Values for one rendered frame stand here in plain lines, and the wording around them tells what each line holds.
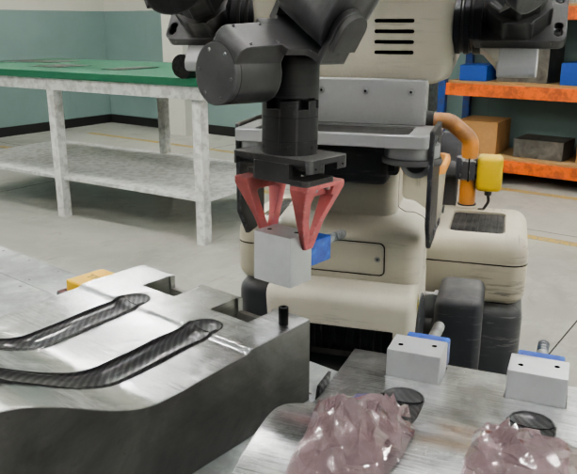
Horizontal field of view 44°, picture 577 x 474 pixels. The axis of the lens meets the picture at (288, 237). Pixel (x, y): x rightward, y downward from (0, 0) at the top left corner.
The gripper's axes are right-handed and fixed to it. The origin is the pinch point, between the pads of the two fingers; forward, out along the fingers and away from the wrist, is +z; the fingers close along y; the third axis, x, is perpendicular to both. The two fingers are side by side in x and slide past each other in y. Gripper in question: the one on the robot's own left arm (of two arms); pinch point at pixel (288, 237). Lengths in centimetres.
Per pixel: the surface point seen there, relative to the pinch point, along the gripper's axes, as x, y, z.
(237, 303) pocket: -4.6, -3.1, 7.0
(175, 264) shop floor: 173, -211, 93
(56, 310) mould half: -17.9, -16.2, 7.3
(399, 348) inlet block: -2.7, 15.7, 7.1
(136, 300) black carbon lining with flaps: -11.0, -11.8, 7.0
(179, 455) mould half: -21.5, 6.1, 13.2
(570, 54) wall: 514, -139, -9
